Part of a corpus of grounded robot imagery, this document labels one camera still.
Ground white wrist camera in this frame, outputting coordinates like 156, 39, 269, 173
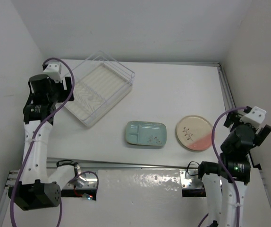
240, 106, 267, 129
43, 62, 61, 83

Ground white front cover board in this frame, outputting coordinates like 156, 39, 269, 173
0, 168, 271, 227

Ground teal dotted rectangular plate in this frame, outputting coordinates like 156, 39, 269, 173
125, 120, 168, 148

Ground aluminium table frame rails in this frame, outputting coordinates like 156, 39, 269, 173
217, 61, 253, 167

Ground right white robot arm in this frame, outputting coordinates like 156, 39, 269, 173
198, 106, 271, 227

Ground teal divided rectangular plate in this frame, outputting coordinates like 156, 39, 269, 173
125, 122, 168, 149

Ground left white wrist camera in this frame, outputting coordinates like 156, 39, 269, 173
43, 62, 61, 83

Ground pink and cream round plate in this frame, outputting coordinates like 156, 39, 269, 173
176, 115, 213, 152

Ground clear wire dish rack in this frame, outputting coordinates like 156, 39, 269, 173
64, 51, 135, 128

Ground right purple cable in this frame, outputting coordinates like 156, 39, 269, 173
196, 106, 249, 227

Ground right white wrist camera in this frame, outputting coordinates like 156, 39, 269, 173
240, 106, 267, 129

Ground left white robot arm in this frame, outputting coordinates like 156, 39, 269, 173
9, 74, 77, 210

